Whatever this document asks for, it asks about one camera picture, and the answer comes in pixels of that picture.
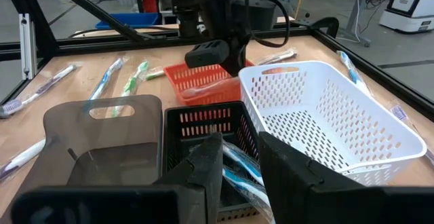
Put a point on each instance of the orange perforated plastic basket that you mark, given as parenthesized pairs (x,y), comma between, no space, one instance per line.
(190,78)

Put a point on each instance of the green toothbrush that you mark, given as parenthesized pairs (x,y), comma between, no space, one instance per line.
(156,74)
(134,81)

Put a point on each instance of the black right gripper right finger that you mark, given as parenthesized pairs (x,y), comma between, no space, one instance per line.
(285,183)

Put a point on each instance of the blue toothbrush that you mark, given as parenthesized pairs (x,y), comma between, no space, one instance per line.
(247,186)
(352,74)
(244,163)
(105,78)

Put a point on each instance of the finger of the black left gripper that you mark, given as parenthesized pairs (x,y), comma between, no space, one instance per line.
(237,64)

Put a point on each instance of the white machine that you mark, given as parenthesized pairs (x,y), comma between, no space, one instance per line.
(407,17)

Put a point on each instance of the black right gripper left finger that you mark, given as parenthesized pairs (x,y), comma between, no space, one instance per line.
(207,169)

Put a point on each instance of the silver aluminium extrusion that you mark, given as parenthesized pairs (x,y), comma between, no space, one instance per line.
(28,47)

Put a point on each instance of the orange toothbrush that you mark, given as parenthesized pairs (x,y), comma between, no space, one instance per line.
(203,89)

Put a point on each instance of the black perforated plastic basket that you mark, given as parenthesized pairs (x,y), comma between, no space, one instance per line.
(176,132)

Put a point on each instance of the white perforated plastic basket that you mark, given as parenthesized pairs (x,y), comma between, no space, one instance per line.
(325,68)

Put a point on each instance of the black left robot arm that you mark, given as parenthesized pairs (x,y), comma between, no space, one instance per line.
(186,6)

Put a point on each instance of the smoky translucent grey bin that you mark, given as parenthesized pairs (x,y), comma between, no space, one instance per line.
(101,156)

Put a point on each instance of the blue plastic bin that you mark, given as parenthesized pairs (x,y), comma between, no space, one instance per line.
(135,19)

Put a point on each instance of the purple toothbrush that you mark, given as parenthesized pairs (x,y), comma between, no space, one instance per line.
(23,157)
(44,86)
(400,112)
(278,57)

